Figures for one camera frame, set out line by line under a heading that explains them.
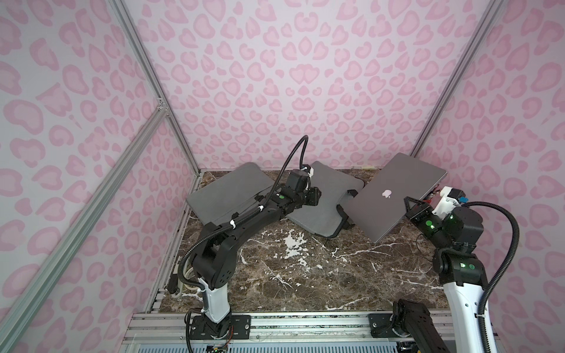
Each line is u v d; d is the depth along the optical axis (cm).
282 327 75
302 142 62
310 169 79
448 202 59
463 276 45
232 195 111
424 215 59
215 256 47
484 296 42
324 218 97
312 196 77
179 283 45
